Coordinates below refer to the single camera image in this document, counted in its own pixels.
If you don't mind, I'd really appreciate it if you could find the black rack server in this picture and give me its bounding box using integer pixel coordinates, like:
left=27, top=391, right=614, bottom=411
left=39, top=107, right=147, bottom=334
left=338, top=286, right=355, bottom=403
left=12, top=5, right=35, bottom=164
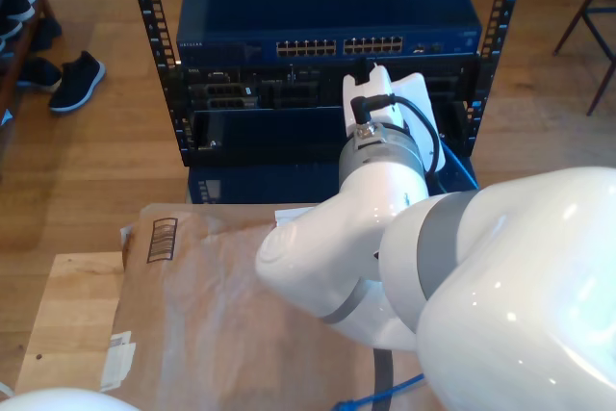
left=166, top=62, right=482, bottom=112

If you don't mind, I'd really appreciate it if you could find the blue network switch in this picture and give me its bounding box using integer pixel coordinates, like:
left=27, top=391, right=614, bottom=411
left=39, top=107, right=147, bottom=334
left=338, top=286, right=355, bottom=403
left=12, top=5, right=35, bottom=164
left=175, top=0, right=483, bottom=64

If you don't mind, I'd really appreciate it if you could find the blue device under rack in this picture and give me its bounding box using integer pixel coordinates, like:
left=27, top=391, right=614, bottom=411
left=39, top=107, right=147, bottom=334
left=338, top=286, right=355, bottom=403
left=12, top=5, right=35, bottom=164
left=186, top=160, right=481, bottom=205

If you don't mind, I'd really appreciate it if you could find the black gripper connector cable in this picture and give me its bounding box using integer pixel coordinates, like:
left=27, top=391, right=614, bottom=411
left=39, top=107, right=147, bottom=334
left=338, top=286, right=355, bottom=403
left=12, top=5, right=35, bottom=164
left=349, top=95, right=443, bottom=171

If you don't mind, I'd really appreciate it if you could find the brown packing paper mailer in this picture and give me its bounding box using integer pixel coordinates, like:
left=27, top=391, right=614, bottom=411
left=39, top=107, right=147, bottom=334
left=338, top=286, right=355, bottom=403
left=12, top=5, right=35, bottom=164
left=98, top=202, right=434, bottom=411

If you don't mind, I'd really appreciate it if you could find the dark metal chair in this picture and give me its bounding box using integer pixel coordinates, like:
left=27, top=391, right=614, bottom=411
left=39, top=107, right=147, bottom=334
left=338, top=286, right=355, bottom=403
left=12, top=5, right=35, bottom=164
left=552, top=0, right=616, bottom=117

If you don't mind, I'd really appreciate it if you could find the blue network cable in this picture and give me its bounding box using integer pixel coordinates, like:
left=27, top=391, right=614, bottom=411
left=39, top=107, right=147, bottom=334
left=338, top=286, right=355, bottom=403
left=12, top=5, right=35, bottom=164
left=331, top=139, right=480, bottom=411

